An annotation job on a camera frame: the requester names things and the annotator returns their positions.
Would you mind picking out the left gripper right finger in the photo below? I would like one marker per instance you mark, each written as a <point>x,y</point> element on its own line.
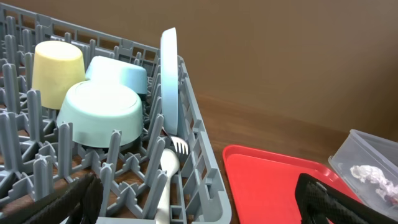
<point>319,203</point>

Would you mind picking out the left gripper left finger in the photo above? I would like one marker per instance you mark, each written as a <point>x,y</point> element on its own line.
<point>79,203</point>

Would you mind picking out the white napkin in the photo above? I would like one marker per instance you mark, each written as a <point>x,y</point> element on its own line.
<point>387,189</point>

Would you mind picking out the green bowl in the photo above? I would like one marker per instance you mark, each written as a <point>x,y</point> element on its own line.
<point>95,109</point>

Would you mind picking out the white plastic spoon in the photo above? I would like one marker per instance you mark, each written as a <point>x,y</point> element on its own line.
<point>169,163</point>

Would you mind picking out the white plastic fork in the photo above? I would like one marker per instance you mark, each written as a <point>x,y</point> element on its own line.
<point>180,144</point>

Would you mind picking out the light blue bowl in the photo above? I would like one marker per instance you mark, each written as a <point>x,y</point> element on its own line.
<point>115,71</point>

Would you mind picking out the yellow plastic cup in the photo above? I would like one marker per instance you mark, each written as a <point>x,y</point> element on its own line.
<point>57,66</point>

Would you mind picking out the light blue plate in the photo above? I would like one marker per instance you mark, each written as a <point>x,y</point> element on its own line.
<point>169,80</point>

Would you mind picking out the grey dishwasher rack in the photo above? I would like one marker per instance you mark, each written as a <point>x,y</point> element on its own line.
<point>40,156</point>

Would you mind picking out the red plastic tray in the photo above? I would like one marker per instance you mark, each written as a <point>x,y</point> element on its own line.
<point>263,183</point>

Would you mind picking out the clear plastic bin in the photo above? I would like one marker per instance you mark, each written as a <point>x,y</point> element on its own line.
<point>366,149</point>

